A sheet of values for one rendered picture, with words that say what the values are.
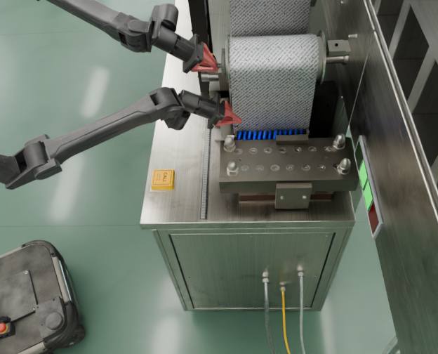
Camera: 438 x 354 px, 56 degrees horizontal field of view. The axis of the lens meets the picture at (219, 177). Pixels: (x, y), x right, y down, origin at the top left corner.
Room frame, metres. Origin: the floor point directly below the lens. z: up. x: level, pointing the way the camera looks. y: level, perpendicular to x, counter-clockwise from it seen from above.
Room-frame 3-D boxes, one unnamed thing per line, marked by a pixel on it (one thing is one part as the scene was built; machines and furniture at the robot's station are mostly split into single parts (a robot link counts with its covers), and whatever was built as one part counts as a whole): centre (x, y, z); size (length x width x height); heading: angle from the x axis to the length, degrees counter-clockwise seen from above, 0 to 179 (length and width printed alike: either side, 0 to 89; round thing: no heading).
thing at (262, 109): (0.89, -0.18, 1.11); 0.23 x 0.01 x 0.18; 83
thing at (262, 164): (0.76, -0.21, 1.00); 0.40 x 0.16 x 0.06; 83
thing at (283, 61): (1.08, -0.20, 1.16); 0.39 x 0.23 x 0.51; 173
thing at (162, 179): (0.83, 0.18, 0.91); 0.07 x 0.07 x 0.02; 83
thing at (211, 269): (1.89, -0.23, 0.43); 2.52 x 0.64 x 0.86; 173
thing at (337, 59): (0.93, -0.36, 1.25); 0.07 x 0.04 x 0.04; 83
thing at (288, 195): (0.67, -0.21, 0.96); 0.10 x 0.03 x 0.11; 83
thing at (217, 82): (1.00, -0.03, 1.05); 0.06 x 0.05 x 0.31; 83
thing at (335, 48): (0.93, -0.36, 1.28); 0.06 x 0.05 x 0.02; 83
